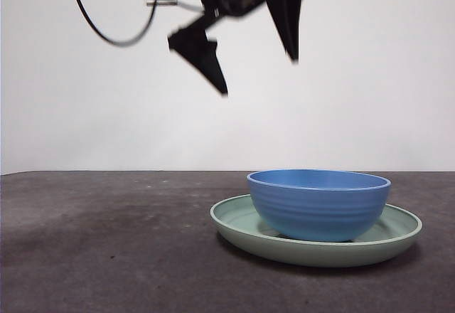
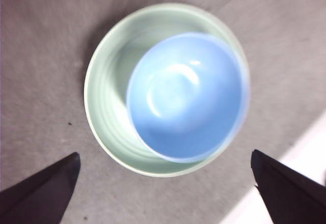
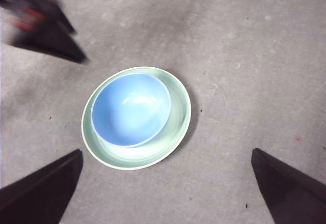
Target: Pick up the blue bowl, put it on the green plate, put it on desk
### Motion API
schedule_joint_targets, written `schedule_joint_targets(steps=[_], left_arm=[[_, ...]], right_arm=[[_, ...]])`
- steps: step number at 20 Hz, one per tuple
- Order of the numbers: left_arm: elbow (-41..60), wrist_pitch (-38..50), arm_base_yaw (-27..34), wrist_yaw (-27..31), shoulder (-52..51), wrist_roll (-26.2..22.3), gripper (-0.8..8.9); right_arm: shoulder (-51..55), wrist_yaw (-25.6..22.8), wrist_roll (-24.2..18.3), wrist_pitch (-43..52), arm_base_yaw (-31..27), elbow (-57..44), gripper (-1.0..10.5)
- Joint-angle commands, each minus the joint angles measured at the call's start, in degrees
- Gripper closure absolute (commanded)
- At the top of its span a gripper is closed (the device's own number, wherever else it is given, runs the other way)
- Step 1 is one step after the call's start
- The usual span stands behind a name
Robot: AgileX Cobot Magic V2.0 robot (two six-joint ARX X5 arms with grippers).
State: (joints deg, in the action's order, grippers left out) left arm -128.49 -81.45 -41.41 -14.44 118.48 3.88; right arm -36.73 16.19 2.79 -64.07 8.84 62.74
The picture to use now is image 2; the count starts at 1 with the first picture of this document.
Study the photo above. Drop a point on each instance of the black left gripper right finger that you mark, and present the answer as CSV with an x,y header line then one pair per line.
x,y
287,193

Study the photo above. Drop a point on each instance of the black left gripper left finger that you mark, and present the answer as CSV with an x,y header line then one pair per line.
x,y
38,196

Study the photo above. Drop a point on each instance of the pale green round plate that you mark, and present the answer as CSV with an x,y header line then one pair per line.
x,y
109,86

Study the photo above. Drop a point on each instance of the blue ribbed bowl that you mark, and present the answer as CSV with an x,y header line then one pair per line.
x,y
188,99

